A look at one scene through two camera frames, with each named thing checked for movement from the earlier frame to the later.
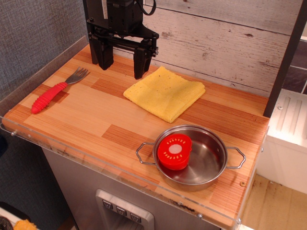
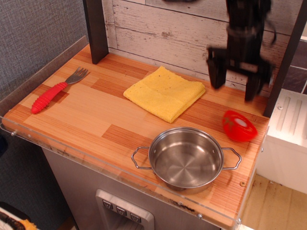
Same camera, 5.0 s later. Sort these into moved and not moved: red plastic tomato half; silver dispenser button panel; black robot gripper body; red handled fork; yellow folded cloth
Moved: red plastic tomato half; black robot gripper body
Not moved: yellow folded cloth; silver dispenser button panel; red handled fork
